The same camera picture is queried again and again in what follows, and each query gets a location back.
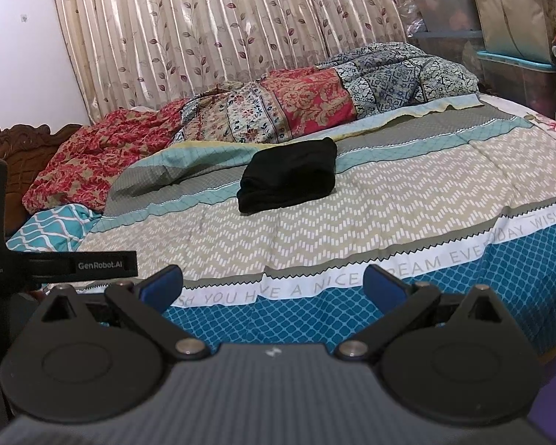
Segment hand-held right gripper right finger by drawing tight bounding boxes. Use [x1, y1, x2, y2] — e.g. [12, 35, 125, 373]
[336, 264, 522, 361]

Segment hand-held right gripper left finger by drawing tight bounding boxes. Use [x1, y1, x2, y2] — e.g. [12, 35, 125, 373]
[28, 265, 210, 361]

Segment black pants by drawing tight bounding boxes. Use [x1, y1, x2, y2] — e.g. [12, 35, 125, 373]
[237, 136, 338, 215]

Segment teal lattice pillow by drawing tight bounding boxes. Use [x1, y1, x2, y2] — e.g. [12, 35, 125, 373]
[7, 204, 103, 253]

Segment carved wooden headboard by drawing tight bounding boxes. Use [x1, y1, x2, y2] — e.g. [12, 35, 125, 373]
[0, 123, 82, 237]

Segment patterned chevron bed sheet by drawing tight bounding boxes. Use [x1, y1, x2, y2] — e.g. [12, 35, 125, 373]
[7, 95, 556, 367]

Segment red floral blanket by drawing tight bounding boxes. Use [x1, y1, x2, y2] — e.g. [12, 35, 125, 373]
[22, 99, 186, 216]

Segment patchwork patterned quilt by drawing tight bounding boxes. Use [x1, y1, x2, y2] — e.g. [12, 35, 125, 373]
[171, 42, 480, 145]

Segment purple object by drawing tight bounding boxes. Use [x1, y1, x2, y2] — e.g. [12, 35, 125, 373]
[523, 366, 556, 445]

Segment clear bin with grey lid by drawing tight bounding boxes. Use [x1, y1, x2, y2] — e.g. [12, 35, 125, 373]
[412, 30, 487, 89]

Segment clear bin with teal lid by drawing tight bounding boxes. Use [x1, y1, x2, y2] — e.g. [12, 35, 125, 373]
[408, 0, 483, 33]
[475, 51, 556, 119]

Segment beige leaf-print curtain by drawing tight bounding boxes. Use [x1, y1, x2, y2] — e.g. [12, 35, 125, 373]
[51, 0, 427, 126]

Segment beige fabric storage bag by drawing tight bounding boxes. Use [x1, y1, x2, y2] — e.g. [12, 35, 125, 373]
[470, 0, 552, 63]

